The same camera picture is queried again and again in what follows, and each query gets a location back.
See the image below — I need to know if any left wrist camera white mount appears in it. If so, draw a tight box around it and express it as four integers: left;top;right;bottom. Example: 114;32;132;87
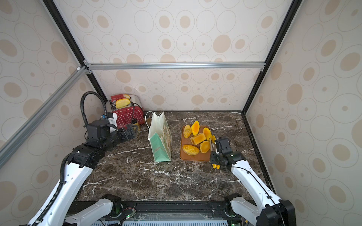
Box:
107;112;118;133

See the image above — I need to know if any aluminium frame bar left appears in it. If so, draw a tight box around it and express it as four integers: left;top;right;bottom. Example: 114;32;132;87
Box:
1;66;87;167

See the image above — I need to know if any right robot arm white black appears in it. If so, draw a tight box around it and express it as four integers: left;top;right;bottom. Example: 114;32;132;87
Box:
208;138;297;226

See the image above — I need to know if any aluminium frame bar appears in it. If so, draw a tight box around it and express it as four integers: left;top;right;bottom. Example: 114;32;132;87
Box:
1;66;87;167
86;62;265;70

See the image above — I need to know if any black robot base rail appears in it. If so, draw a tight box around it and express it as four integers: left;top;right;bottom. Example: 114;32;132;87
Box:
92;201;251;226

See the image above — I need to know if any red box behind toaster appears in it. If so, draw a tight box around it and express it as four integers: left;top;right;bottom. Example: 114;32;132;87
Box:
111;94;125;102

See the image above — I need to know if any paper bag green white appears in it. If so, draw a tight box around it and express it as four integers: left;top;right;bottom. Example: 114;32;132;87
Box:
145;111;172;163

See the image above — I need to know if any round bread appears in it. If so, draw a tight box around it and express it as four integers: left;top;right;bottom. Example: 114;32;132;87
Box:
200;141;211;153

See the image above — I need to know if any black corrugated cable hose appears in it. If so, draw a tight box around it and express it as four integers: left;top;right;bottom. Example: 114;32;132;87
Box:
80;91;108;128

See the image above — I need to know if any square toast bread piece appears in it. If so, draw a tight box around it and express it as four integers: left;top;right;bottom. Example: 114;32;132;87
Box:
190;133;206;145

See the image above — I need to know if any aluminium frame bar back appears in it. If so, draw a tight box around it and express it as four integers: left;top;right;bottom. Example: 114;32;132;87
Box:
86;62;265;70

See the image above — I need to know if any toast slice in toaster front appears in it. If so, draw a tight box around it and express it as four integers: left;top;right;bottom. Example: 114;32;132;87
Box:
115;98;131;109

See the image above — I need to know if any brown cutting board tray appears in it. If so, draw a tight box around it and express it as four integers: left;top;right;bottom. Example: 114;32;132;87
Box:
180;121;215;162

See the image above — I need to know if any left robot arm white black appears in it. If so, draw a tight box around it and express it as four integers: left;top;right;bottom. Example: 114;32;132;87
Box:
28;119;138;226

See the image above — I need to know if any bread slice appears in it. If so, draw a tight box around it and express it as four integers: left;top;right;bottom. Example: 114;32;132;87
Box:
191;121;200;136
203;127;212;140

